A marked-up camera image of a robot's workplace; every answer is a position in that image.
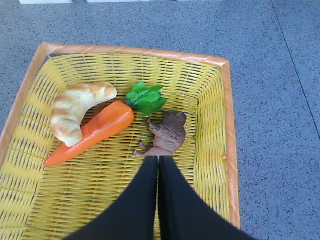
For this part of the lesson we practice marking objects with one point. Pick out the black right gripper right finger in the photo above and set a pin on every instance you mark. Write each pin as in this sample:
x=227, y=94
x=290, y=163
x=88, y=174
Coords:
x=183, y=215

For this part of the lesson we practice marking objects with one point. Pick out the orange toy carrot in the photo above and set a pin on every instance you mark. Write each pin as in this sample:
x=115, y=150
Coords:
x=112, y=120

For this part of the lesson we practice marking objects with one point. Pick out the yellow woven basket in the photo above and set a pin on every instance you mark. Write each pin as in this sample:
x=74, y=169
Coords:
x=48, y=203

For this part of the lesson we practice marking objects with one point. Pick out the brown toy animal figure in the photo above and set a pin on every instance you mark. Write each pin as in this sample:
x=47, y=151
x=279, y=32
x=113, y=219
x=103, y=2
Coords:
x=169, y=135

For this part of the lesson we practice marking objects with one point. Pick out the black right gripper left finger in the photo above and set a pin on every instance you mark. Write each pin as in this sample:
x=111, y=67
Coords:
x=132, y=215

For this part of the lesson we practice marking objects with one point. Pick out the toy croissant bread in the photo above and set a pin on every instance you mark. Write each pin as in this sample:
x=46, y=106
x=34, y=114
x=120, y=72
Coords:
x=70, y=107

